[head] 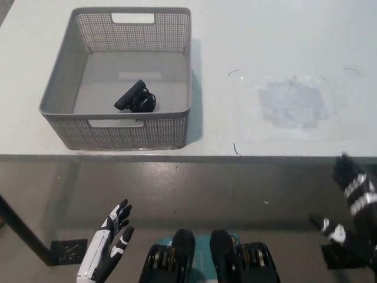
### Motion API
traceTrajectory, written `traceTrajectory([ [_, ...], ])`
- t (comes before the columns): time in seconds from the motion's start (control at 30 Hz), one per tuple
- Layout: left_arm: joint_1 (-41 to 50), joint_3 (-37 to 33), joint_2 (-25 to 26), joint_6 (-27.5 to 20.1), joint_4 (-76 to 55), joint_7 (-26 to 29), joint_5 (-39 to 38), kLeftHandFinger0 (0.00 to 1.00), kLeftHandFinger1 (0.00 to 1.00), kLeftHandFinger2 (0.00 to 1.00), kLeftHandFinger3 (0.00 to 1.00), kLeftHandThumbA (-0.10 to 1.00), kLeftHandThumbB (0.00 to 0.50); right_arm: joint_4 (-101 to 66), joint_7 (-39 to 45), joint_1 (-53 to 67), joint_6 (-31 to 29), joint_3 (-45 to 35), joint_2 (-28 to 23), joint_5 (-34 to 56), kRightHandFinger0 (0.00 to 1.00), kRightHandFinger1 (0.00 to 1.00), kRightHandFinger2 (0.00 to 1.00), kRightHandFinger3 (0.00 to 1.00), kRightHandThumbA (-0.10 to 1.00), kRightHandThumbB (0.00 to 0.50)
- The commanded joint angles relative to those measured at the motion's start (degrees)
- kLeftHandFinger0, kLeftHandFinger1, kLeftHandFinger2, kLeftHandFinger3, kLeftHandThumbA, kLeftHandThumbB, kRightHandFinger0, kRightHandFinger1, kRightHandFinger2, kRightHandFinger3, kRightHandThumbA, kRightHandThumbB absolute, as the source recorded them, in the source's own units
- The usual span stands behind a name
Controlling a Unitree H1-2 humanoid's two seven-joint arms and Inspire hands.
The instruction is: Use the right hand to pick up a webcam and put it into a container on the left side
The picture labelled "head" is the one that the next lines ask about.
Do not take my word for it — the black metal table leg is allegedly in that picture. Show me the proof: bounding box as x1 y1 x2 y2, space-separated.
0 194 58 266

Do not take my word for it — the grey perforated plastic basket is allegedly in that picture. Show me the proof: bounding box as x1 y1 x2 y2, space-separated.
38 7 192 151

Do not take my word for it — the black webcam with cable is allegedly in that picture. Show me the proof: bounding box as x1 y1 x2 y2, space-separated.
114 79 157 113

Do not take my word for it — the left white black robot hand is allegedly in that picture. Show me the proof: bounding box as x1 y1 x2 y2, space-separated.
77 199 135 283

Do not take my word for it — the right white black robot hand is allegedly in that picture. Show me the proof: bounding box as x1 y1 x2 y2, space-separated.
309 152 377 266

